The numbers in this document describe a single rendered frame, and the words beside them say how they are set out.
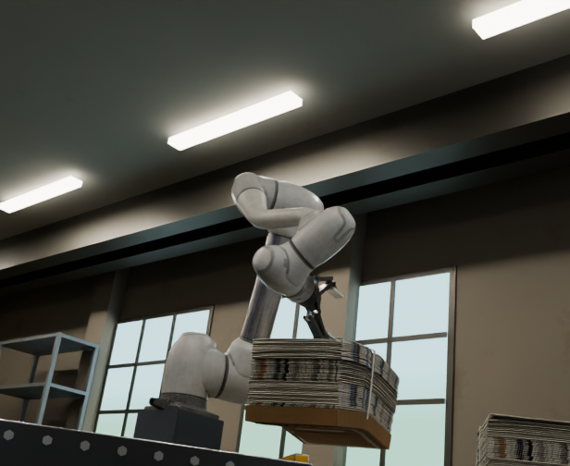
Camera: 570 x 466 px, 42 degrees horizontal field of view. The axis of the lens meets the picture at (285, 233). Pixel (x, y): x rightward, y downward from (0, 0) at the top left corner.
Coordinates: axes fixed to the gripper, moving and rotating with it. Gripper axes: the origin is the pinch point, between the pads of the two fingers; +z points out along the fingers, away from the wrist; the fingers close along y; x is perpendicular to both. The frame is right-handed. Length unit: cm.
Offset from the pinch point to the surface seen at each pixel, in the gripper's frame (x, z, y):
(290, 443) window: -204, 309, -27
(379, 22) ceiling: -57, 96, -217
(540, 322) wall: -10, 272, -105
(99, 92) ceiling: -266, 88, -212
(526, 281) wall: -20, 272, -134
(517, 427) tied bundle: 46, 33, 23
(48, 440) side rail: 1, -93, 60
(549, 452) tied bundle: 54, 36, 28
